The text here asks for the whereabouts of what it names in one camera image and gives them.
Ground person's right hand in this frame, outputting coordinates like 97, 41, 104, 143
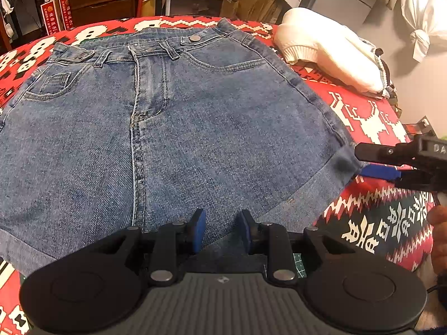
428, 205, 447, 276

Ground green cutting mat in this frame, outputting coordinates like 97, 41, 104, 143
291, 250, 308, 280

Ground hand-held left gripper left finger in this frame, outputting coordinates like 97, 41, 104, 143
85, 209, 207, 286

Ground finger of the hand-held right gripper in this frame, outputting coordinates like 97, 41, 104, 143
359, 165, 434, 190
354, 142, 417, 163

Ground white curtain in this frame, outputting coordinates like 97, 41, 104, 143
399, 0, 447, 64

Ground red printed carton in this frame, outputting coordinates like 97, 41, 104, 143
41, 0, 61, 36
56, 0, 75, 30

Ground white knit sweater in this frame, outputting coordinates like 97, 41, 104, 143
273, 6, 387, 95

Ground red patterned blanket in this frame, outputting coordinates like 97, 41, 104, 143
0, 16, 438, 335

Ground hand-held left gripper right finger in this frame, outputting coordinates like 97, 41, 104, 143
236, 209, 357, 286

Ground leaning brown cardboard sheets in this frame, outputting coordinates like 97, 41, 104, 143
223, 0, 284, 24

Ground blue denim shorts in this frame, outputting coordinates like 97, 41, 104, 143
0, 18, 361, 277

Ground wall power outlet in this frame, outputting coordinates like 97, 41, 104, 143
404, 114, 438, 144

